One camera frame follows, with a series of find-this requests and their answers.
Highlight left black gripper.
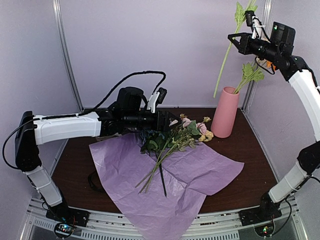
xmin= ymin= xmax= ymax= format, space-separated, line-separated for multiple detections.
xmin=124 ymin=109 xmax=183 ymax=133

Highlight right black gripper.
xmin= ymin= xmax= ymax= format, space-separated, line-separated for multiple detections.
xmin=228 ymin=31 xmax=281 ymax=62

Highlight fuzzy green orange flower stem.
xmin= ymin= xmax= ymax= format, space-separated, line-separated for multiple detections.
xmin=234 ymin=59 xmax=277 ymax=95

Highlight peach blossom fuzzy stem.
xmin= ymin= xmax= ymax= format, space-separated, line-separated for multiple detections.
xmin=233 ymin=59 xmax=265 ymax=94

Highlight white blossom fuzzy stem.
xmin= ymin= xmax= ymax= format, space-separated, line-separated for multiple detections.
xmin=213 ymin=0 xmax=258 ymax=98

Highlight purple tissue paper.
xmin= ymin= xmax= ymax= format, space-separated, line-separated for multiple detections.
xmin=89 ymin=132 xmax=245 ymax=240

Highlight black printed ribbon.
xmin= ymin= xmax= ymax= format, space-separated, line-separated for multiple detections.
xmin=87 ymin=170 xmax=107 ymax=194

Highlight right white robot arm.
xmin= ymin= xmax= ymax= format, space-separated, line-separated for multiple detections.
xmin=227 ymin=24 xmax=320 ymax=221

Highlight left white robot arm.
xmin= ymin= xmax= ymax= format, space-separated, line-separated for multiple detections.
xmin=15 ymin=109 xmax=181 ymax=222

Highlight pink cylindrical vase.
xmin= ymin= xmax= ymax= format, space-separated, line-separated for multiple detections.
xmin=211 ymin=86 xmax=239 ymax=139

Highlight pink and yellow roses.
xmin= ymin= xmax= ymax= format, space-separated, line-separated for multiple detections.
xmin=136 ymin=113 xmax=214 ymax=187

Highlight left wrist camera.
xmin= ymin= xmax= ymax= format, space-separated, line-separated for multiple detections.
xmin=116 ymin=86 xmax=146 ymax=111

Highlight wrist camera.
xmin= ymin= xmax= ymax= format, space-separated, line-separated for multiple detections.
xmin=270 ymin=21 xmax=296 ymax=46
xmin=116 ymin=86 xmax=146 ymax=111

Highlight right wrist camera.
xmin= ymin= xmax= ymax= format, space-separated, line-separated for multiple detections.
xmin=270 ymin=21 xmax=296 ymax=46

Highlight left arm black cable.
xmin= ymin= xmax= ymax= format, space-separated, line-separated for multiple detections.
xmin=2 ymin=70 xmax=167 ymax=169

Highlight aluminium front rail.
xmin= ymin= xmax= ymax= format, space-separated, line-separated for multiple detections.
xmin=18 ymin=197 xmax=309 ymax=240

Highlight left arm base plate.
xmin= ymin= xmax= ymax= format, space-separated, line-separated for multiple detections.
xmin=45 ymin=206 xmax=90 ymax=227

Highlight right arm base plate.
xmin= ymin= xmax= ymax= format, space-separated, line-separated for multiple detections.
xmin=238 ymin=206 xmax=282 ymax=227

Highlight left aluminium frame post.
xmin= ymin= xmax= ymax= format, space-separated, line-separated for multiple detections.
xmin=52 ymin=0 xmax=84 ymax=111

